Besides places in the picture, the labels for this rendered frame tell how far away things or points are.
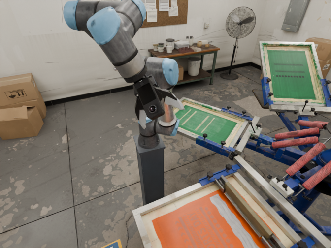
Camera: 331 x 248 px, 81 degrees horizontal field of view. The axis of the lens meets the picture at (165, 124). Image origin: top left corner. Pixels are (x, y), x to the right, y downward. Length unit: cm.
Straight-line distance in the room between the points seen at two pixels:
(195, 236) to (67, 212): 172
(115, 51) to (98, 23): 7
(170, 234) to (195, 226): 16
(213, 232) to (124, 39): 111
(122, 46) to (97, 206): 223
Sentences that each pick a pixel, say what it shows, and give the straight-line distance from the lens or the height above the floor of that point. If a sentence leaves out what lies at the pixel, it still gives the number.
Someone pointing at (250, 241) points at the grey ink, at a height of 96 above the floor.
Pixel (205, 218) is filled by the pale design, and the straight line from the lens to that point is 132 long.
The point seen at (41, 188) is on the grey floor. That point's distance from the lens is 301.
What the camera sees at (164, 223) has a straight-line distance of 129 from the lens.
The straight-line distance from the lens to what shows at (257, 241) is 135.
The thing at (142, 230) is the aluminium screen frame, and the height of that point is 99.
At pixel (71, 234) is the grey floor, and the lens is 250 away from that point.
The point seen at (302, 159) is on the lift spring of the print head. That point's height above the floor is 114.
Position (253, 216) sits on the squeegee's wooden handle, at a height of 106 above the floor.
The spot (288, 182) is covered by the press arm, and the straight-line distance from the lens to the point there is 156.
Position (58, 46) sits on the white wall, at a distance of 428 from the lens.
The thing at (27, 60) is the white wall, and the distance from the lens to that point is 439.
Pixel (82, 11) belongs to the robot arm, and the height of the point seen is 205.
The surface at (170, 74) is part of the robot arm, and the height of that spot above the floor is 178.
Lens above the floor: 211
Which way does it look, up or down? 37 degrees down
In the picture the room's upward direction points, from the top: straight up
